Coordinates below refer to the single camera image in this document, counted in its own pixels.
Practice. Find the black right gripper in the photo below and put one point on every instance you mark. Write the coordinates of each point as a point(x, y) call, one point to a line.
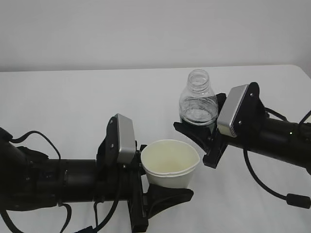
point(214, 144)

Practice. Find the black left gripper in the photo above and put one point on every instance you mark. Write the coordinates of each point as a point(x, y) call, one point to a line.
point(119, 182)

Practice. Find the clear plastic water bottle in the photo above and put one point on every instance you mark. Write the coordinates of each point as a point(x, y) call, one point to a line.
point(197, 103)

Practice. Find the white paper cup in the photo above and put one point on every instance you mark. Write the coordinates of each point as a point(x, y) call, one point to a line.
point(169, 163)

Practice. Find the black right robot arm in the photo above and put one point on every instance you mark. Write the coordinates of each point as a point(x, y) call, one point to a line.
point(282, 140)

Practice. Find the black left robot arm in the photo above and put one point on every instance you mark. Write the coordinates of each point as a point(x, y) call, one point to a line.
point(30, 180)

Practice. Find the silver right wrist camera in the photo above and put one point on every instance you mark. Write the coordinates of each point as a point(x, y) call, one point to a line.
point(229, 111)

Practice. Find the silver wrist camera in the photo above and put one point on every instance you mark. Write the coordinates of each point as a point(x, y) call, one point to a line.
point(126, 139)
point(229, 111)

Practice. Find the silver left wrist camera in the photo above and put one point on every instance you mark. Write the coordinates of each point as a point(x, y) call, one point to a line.
point(126, 139)

